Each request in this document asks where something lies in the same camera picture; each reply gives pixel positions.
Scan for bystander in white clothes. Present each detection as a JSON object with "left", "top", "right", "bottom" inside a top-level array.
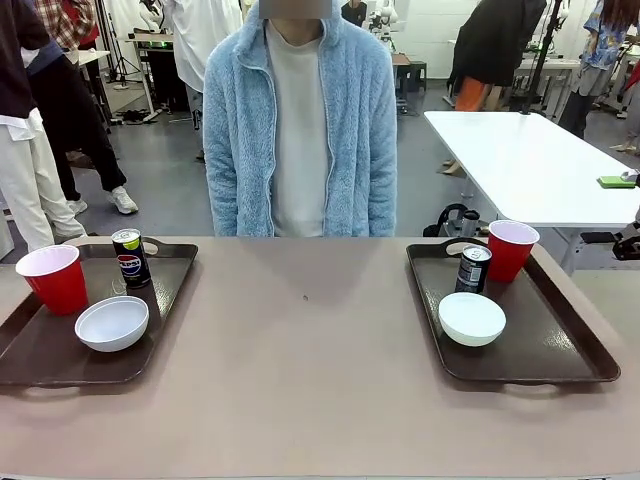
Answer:
[{"left": 164, "top": 0, "right": 246, "bottom": 161}]

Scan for brown background table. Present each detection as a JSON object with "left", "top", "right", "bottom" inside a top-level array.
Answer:
[{"left": 389, "top": 52, "right": 414, "bottom": 119}]

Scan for person in blue fleece jacket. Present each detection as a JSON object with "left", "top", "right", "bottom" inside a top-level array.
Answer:
[{"left": 202, "top": 0, "right": 399, "bottom": 239}]

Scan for bystander dark top white trousers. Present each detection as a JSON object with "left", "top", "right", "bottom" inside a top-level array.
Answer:
[{"left": 0, "top": 0, "right": 91, "bottom": 254}]

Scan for person's right forearm blue sleeve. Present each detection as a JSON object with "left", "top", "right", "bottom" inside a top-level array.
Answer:
[{"left": 203, "top": 144, "right": 242, "bottom": 237}]

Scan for black tripod pole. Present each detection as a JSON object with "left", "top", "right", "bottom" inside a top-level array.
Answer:
[{"left": 519, "top": 0, "right": 559, "bottom": 117}]

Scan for black Pepsi can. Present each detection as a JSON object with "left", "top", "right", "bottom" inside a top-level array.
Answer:
[
  {"left": 110, "top": 228, "right": 152, "bottom": 290},
  {"left": 454, "top": 244, "right": 493, "bottom": 296}
]

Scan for person's left forearm blue sleeve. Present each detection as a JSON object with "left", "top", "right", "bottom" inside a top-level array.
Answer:
[{"left": 363, "top": 144, "right": 399, "bottom": 238}]

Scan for black stool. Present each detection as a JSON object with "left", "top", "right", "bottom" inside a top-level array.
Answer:
[{"left": 399, "top": 59, "right": 428, "bottom": 94}]

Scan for white folding table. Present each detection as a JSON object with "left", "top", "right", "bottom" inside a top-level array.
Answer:
[{"left": 423, "top": 110, "right": 640, "bottom": 274}]

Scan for red plastic cup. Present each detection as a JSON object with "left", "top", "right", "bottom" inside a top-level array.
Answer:
[
  {"left": 487, "top": 219, "right": 541, "bottom": 284},
  {"left": 14, "top": 244, "right": 90, "bottom": 317}
]

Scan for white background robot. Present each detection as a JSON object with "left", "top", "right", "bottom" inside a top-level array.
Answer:
[{"left": 367, "top": 0, "right": 400, "bottom": 51}]

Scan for brown plastic serving tray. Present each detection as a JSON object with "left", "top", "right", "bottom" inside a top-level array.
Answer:
[
  {"left": 404, "top": 237, "right": 623, "bottom": 396},
  {"left": 0, "top": 237, "right": 200, "bottom": 390}
]

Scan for black device on floor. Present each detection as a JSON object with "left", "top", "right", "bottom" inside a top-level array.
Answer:
[{"left": 423, "top": 202, "right": 494, "bottom": 239}]

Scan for bystander black jacket orange trousers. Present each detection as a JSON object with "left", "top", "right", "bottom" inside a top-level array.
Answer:
[{"left": 447, "top": 0, "right": 549, "bottom": 112}]

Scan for bystander in plaid shirt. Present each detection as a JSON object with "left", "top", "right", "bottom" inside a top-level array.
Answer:
[{"left": 27, "top": 0, "right": 140, "bottom": 216}]

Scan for white round bowl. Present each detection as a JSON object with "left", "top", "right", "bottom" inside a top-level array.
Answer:
[
  {"left": 438, "top": 292, "right": 507, "bottom": 348},
  {"left": 74, "top": 295, "right": 151, "bottom": 354}
]

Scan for bystander in blue patterned shirt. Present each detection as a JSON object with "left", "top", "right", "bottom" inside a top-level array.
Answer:
[{"left": 558, "top": 0, "right": 640, "bottom": 141}]

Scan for bystander in black far away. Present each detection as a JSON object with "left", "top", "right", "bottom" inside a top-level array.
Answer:
[{"left": 339, "top": 0, "right": 370, "bottom": 30}]

